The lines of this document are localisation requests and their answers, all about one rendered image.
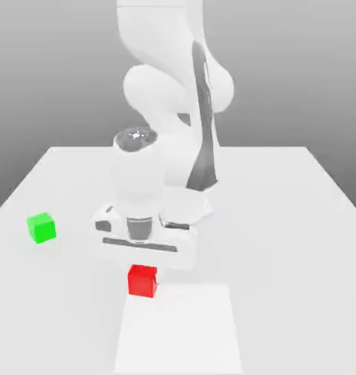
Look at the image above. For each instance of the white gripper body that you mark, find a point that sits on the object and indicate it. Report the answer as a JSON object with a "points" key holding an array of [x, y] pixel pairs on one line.
{"points": [[142, 254]]}

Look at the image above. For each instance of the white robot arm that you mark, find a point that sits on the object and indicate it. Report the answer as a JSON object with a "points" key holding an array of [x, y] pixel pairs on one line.
{"points": [[172, 88]]}

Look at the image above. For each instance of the small red cube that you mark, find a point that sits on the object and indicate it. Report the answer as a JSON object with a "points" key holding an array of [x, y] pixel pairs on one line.
{"points": [[141, 282]]}

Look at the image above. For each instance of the small green cube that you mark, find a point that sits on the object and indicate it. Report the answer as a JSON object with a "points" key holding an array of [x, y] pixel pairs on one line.
{"points": [[41, 228]]}

